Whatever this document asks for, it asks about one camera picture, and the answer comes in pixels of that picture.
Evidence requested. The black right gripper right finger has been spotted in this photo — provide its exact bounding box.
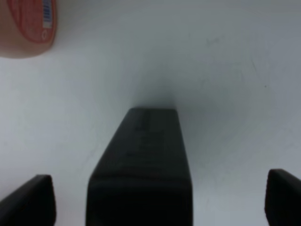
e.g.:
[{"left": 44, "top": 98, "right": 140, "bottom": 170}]
[{"left": 264, "top": 169, "right": 301, "bottom": 226}]

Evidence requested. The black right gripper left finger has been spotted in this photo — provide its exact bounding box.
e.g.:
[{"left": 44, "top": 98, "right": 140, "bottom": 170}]
[{"left": 0, "top": 175, "right": 56, "bottom": 226}]

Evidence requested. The dark green rectangular bottle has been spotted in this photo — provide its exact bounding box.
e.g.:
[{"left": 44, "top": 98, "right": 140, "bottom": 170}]
[{"left": 86, "top": 108, "right": 193, "bottom": 226}]

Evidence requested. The pink bottle white cap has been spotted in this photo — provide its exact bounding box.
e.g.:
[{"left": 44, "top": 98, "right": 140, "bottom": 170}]
[{"left": 0, "top": 0, "right": 57, "bottom": 58}]

